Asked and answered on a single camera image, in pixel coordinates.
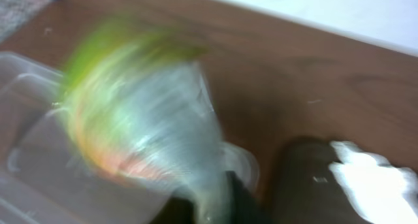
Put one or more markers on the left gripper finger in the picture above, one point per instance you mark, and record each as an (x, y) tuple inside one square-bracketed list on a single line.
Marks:
[(244, 208)]

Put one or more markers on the white tissue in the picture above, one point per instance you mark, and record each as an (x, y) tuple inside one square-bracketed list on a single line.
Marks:
[(378, 191)]

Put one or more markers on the green snack wrapper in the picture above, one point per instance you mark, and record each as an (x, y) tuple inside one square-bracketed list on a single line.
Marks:
[(136, 106)]

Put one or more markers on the dark brown serving tray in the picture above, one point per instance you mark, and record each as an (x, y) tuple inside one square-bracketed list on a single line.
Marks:
[(304, 191)]

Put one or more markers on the clear plastic bin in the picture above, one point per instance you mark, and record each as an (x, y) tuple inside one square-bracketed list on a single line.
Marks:
[(42, 179)]

